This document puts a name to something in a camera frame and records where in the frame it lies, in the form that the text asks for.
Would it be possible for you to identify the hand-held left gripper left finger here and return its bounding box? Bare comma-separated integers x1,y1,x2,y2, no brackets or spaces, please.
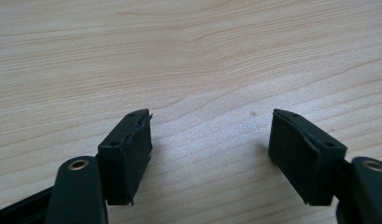
96,108,154,206

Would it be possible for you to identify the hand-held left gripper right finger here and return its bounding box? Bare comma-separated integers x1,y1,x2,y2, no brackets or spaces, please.
267,108,348,207

